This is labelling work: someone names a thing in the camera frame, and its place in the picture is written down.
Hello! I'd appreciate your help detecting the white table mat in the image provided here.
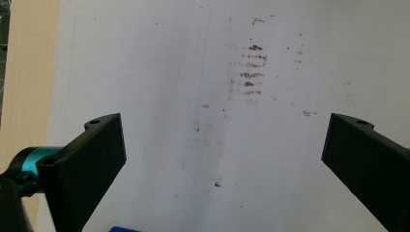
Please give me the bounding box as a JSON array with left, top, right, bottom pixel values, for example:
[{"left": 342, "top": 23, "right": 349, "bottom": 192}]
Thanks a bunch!
[{"left": 36, "top": 0, "right": 410, "bottom": 232}]

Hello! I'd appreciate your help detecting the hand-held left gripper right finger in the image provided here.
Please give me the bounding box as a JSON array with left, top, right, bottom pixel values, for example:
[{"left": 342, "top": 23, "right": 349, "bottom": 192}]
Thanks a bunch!
[{"left": 321, "top": 112, "right": 410, "bottom": 232}]

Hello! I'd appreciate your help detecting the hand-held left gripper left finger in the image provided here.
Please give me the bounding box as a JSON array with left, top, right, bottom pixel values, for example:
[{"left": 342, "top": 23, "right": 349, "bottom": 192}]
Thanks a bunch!
[{"left": 38, "top": 112, "right": 128, "bottom": 232}]

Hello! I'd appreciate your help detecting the blue cardboard box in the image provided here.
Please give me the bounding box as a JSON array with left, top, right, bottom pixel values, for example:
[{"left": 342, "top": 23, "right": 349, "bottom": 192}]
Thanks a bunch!
[{"left": 108, "top": 226, "right": 140, "bottom": 232}]

